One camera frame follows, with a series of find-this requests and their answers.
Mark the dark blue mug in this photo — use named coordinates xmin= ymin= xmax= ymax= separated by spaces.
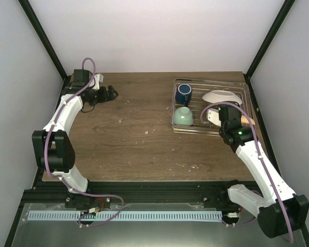
xmin=175 ymin=83 xmax=192 ymax=107

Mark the light green ceramic bowl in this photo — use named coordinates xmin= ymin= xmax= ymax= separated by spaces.
xmin=173 ymin=107 xmax=194 ymax=127

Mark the metal wire dish rack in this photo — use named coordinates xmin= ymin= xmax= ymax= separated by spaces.
xmin=171 ymin=78 xmax=254 ymax=136

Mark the floral patterned orange-rim plate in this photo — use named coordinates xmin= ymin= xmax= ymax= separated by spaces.
xmin=202 ymin=90 xmax=243 ymax=105

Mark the orange plate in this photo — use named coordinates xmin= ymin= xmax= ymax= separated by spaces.
xmin=241 ymin=115 xmax=255 ymax=126

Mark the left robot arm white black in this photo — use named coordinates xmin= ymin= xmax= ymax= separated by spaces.
xmin=32 ymin=69 xmax=118 ymax=208

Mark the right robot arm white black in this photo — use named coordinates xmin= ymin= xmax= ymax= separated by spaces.
xmin=218 ymin=102 xmax=309 ymax=242

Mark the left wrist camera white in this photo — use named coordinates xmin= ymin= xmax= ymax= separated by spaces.
xmin=90 ymin=73 xmax=104 ymax=90

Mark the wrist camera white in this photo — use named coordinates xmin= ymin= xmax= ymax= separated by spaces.
xmin=206 ymin=108 xmax=221 ymax=127
xmin=90 ymin=73 xmax=104 ymax=90

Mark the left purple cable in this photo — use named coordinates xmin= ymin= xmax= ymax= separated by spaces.
xmin=44 ymin=58 xmax=125 ymax=228

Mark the purple cable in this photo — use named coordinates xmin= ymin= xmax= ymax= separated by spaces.
xmin=44 ymin=58 xmax=125 ymax=228
xmin=200 ymin=101 xmax=295 ymax=244

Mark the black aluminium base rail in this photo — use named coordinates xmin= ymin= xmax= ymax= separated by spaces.
xmin=22 ymin=181 xmax=296 ymax=209

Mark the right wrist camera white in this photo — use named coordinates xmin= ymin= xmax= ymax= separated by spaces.
xmin=206 ymin=108 xmax=221 ymax=127

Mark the left black frame post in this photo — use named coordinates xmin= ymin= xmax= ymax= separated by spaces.
xmin=18 ymin=0 xmax=67 ymax=80

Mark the black frame post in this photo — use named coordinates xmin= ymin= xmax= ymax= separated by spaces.
xmin=246 ymin=0 xmax=296 ymax=78
xmin=18 ymin=0 xmax=67 ymax=80

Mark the light blue slotted cable duct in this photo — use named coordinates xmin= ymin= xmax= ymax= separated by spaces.
xmin=27 ymin=210 xmax=222 ymax=222

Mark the right black frame post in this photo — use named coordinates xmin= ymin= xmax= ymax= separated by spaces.
xmin=246 ymin=0 xmax=296 ymax=78

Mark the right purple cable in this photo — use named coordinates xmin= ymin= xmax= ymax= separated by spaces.
xmin=200 ymin=101 xmax=295 ymax=244

